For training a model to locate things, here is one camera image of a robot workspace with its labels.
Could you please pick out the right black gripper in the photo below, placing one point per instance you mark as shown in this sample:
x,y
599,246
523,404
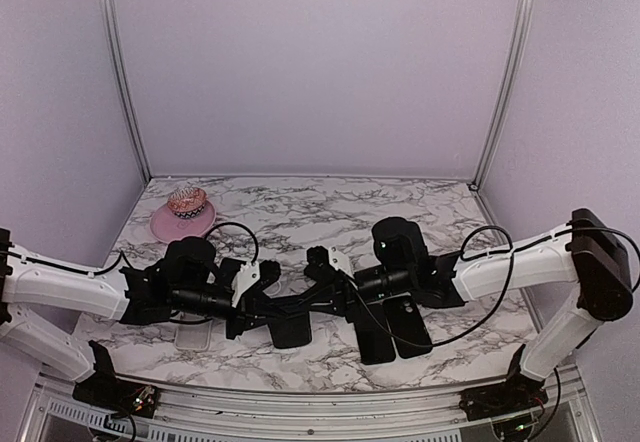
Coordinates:
x,y
341,296

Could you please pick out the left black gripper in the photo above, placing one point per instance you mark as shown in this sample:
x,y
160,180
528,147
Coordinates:
x,y
257,304

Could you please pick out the black phone case camera cutouts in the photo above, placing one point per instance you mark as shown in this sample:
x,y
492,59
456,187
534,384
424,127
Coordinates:
x,y
291,332

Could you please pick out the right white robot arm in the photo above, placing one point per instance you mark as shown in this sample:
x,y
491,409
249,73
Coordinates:
x,y
583,253

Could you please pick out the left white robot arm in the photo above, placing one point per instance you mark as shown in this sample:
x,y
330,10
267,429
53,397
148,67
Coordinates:
x,y
29,279

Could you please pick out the clear magsafe phone case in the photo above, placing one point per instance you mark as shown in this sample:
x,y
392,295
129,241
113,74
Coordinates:
x,y
273,290

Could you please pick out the phone with white edge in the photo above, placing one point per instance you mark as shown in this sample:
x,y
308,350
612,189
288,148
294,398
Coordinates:
x,y
229,267

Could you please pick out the black phone lower centre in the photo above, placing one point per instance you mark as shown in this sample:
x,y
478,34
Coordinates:
x,y
375,347

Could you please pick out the grey silicone phone case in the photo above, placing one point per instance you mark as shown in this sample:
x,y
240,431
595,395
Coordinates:
x,y
193,335

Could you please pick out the pink plate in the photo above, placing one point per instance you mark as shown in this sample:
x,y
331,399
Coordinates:
x,y
167,227

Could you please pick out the patterned red bowl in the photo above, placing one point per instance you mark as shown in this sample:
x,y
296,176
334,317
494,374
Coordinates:
x,y
187,202

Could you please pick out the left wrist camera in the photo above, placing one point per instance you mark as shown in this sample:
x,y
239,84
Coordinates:
x,y
253,277

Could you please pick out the black cased phone dual camera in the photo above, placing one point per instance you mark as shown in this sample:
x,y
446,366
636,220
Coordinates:
x,y
407,325

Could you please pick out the front aluminium rail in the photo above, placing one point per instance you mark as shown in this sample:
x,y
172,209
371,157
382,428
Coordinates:
x,y
192,413

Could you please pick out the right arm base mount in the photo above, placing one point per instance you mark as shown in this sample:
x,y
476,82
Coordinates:
x,y
516,393

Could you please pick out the right aluminium frame post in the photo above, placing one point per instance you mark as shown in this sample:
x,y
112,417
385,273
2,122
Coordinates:
x,y
515,54

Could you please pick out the aluminium frame post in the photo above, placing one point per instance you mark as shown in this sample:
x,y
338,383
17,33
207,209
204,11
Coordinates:
x,y
515,54
116,55

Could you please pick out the left aluminium frame post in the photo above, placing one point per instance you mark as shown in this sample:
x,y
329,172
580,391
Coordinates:
x,y
116,55

